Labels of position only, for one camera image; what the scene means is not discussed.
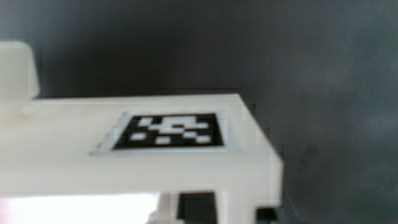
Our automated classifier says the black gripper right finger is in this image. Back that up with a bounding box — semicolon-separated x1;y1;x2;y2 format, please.
256;208;279;224

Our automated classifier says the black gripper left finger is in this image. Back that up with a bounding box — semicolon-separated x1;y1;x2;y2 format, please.
149;190;220;224

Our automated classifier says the white drawer box front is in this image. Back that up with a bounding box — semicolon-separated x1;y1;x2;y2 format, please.
0;41;283;224

